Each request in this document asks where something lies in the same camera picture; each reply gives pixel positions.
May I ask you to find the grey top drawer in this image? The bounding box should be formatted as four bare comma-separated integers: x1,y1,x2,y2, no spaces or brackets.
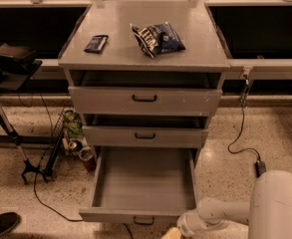
69,71,222,117

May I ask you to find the blue chip bag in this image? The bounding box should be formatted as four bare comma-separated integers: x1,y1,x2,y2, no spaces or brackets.
131,22,185,58

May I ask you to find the small dark blue packet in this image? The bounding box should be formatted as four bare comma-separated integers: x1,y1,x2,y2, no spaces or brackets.
84,35,109,54

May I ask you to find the green snack bag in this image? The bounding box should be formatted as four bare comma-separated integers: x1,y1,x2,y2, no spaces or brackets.
63,110,84,139

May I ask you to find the soda can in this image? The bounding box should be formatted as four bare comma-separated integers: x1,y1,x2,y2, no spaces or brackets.
69,141,79,151

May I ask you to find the grey bottom drawer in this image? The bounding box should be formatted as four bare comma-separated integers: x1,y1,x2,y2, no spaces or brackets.
79,147,196,225

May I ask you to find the grey drawer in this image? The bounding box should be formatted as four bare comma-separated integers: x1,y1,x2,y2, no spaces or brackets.
83,115,207,148
69,71,222,117
79,147,196,225

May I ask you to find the wire basket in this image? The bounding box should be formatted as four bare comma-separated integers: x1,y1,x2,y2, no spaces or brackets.
52,110,84,156

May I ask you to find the black tray on stand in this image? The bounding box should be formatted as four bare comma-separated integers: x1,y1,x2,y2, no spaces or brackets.
0,43,42,91

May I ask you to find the black floor cable left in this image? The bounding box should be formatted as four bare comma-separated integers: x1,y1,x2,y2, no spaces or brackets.
32,93,135,239

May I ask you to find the grey drawer cabinet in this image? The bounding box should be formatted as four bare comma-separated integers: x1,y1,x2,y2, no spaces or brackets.
57,0,232,171

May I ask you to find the grey middle drawer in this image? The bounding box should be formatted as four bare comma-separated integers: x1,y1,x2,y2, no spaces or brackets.
83,115,207,148

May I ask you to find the black tripod stand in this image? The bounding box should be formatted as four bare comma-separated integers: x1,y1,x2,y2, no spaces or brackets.
0,105,58,184

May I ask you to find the black shoe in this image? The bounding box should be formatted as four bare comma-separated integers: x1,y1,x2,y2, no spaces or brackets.
0,212,19,237

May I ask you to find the black power cable right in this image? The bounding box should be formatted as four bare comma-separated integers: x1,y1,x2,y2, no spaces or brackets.
227,74,263,162

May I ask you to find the black power adapter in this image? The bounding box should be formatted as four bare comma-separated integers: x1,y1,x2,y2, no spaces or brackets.
255,160,266,177

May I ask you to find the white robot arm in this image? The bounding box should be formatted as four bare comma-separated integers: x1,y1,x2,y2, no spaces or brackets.
160,170,292,239

